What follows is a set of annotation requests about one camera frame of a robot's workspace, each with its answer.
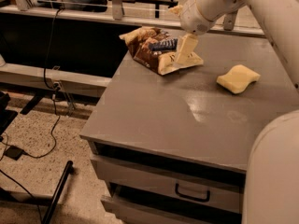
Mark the grey cabinet with drawers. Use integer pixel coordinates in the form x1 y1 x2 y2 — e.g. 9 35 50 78
81 35 299 224

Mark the black metal leg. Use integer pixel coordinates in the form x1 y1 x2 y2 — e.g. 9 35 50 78
42 161 73 224

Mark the black power adapter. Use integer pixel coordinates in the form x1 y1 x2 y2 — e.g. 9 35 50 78
5 146 23 161

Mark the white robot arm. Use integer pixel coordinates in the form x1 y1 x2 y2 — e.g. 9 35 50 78
175 0 299 224

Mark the yellow sponge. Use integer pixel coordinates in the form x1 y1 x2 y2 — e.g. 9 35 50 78
217 64 261 94

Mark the brown chip bag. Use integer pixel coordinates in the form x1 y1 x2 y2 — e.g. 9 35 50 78
120 27 204 76

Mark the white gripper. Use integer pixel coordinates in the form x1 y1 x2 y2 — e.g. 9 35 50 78
168 0 218 64

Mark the blue rxbar blueberry wrapper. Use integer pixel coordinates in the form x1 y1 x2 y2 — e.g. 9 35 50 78
149 38 178 51

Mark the metal railing frame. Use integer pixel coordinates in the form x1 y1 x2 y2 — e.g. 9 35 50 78
0 0 269 37

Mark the black drawer handle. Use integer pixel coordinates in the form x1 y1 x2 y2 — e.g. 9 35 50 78
174 183 211 203

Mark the black power cable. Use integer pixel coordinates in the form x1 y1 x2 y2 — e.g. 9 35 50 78
0 7 64 222

